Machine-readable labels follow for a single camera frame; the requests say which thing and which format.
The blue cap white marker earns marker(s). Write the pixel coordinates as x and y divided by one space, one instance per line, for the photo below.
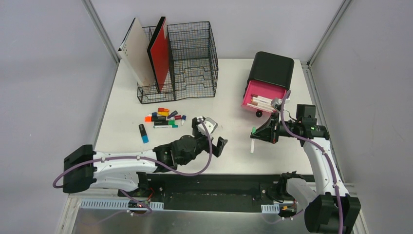
183 119

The red A4 folder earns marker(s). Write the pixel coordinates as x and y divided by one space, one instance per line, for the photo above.
158 52

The white A4 folder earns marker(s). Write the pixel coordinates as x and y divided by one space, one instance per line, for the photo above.
133 51

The orange cap black marker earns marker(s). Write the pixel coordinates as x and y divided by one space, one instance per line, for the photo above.
154 119

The black pink drawer unit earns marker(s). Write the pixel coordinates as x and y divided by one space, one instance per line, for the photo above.
270 77

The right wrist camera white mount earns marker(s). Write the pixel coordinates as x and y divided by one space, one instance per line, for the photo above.
279 102

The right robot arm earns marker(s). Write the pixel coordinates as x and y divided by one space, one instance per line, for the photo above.
329 208

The black mounting base plate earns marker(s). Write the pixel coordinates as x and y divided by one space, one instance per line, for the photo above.
216 193

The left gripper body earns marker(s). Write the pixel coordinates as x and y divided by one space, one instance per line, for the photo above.
210 142

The yellow cap white marker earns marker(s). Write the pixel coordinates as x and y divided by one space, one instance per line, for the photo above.
260 106

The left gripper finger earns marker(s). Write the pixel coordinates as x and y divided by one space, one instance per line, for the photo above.
197 128
220 146

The black wire mesh desk organizer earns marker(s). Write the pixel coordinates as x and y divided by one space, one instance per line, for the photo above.
193 65

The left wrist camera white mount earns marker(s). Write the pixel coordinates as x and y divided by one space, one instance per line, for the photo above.
206 125

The brown cap white marker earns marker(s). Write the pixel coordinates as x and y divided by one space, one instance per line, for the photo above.
261 104

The red brown cap marker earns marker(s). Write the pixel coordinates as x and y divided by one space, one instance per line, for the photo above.
262 98

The yellow highlighter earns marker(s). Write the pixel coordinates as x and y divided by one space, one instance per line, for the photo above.
163 113

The green cap black marker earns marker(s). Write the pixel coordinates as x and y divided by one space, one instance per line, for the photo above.
164 122

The teal cap white marker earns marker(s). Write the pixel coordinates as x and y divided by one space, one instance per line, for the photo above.
165 126

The black blue marker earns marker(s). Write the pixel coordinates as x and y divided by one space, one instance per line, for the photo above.
143 133

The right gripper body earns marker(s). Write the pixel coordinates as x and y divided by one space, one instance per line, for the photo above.
282 131

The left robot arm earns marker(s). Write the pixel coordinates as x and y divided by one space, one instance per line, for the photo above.
86 168

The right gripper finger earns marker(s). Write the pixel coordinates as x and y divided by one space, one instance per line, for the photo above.
263 137
268 127

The purple cap white marker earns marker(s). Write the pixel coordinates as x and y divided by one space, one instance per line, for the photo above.
262 101

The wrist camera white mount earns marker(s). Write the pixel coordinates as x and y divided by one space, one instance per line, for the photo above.
206 125
279 102

